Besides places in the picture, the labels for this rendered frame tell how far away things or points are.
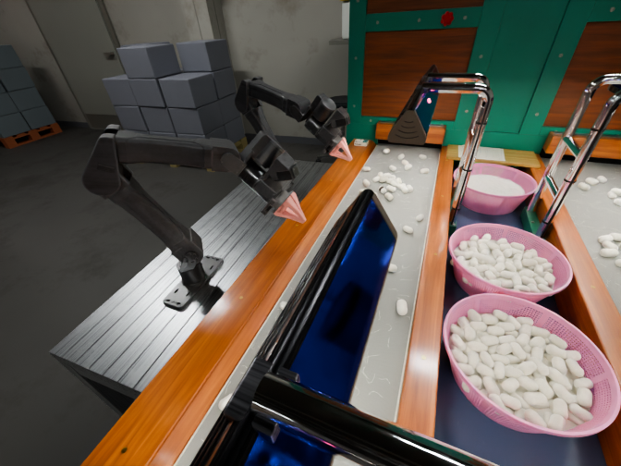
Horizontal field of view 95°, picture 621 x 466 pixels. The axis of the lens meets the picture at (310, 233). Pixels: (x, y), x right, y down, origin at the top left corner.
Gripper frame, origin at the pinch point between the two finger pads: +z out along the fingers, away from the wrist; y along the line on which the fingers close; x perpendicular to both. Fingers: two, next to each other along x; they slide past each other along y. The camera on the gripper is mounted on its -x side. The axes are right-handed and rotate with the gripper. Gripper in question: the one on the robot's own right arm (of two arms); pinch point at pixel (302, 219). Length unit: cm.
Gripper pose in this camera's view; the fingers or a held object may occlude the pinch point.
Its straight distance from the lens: 74.0
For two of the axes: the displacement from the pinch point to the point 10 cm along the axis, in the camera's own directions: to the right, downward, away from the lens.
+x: -5.5, 4.8, 6.8
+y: 3.9, -5.7, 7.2
